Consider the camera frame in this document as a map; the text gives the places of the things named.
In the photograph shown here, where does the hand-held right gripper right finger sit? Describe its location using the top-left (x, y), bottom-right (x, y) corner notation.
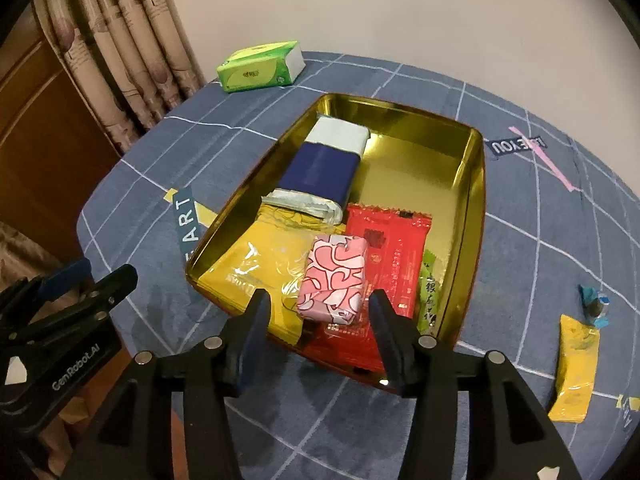
top-left (368, 288), bottom-right (583, 480)

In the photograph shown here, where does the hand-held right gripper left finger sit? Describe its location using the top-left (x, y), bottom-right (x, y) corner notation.
top-left (60, 287), bottom-right (273, 480)

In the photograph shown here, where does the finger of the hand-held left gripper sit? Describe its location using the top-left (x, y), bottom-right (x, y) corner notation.
top-left (0, 258), bottom-right (92, 321)
top-left (0, 264), bottom-right (138, 356)

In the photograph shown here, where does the clear green nut packet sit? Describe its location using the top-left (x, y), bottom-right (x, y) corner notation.
top-left (416, 252), bottom-right (441, 337)

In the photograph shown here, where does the large yellow snack packet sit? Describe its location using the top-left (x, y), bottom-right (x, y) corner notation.
top-left (200, 207), bottom-right (326, 346)

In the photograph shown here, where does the pink patterned snack box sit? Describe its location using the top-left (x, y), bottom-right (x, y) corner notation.
top-left (296, 234), bottom-right (371, 325)

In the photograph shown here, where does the red snack packet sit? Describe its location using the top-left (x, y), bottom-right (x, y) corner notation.
top-left (300, 203), bottom-right (433, 376)

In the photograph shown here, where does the maroon and gold tin box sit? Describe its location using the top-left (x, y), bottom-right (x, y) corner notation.
top-left (184, 93), bottom-right (487, 390)

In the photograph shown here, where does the navy and white snack packet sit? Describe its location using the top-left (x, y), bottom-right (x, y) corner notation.
top-left (261, 115), bottom-right (371, 226)

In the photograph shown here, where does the brown wooden cabinet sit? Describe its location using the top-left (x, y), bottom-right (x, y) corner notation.
top-left (0, 10), bottom-right (123, 261)

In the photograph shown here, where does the blue checked printed blanket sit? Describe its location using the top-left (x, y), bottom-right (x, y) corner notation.
top-left (75, 51), bottom-right (640, 480)

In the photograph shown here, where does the small yellow snack packet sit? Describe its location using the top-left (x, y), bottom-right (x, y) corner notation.
top-left (547, 314), bottom-right (601, 425)

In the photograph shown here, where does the small blue candy packet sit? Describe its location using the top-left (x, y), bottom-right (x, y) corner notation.
top-left (579, 285), bottom-right (612, 328)

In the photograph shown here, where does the beige patterned curtain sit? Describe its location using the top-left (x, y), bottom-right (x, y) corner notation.
top-left (30, 0), bottom-right (206, 156)

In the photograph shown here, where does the green tissue pack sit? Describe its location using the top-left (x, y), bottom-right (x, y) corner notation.
top-left (216, 41), bottom-right (306, 94)

